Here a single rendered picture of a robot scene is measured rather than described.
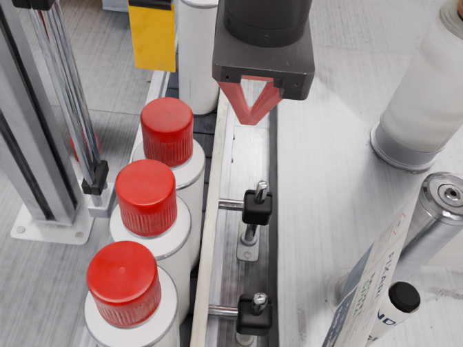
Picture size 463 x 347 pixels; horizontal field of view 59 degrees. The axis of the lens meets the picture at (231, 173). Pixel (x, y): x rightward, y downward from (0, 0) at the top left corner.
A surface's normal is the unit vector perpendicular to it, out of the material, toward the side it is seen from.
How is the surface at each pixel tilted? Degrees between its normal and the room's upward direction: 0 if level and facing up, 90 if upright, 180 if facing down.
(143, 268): 2
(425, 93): 88
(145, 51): 90
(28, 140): 90
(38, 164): 90
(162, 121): 2
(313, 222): 0
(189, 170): 42
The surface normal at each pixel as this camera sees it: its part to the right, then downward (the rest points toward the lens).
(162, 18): -0.06, 0.80
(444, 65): -0.72, 0.48
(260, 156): 0.09, -0.59
